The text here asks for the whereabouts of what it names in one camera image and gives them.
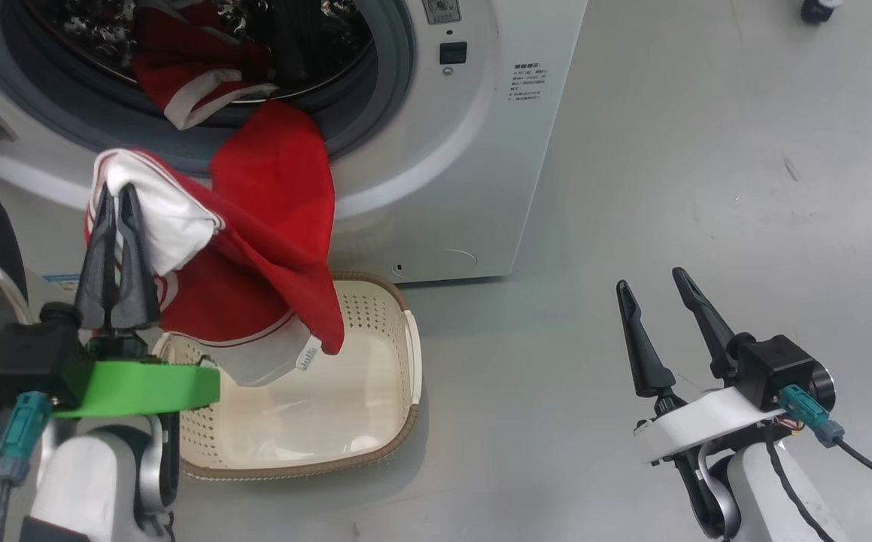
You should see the cream perforated laundry basket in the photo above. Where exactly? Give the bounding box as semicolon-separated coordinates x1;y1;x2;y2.
151;271;423;481

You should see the metal partition foot with caster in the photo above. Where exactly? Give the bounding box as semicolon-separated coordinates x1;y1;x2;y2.
801;0;843;23

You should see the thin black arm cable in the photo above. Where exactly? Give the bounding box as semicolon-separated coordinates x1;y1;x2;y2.
763;425;835;542

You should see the steel washing machine drum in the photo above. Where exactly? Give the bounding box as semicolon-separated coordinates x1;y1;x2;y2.
26;0;374;102

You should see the grey warning sticker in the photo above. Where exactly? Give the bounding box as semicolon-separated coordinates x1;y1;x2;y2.
422;0;461;25

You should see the black cable with teal connector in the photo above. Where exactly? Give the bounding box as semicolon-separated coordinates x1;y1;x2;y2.
0;391;53;542
778;384;872;498

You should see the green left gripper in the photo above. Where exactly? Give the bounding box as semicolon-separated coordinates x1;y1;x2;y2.
56;183;222;419

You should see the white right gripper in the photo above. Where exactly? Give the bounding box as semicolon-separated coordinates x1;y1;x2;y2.
616;267;790;464

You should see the white washing machine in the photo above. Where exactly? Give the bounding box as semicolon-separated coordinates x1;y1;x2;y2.
0;0;589;285

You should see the red and white garment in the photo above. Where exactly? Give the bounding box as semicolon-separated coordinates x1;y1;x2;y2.
84;0;346;388

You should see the round drain filter cover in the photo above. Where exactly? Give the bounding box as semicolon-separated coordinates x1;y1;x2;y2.
393;248;478;282

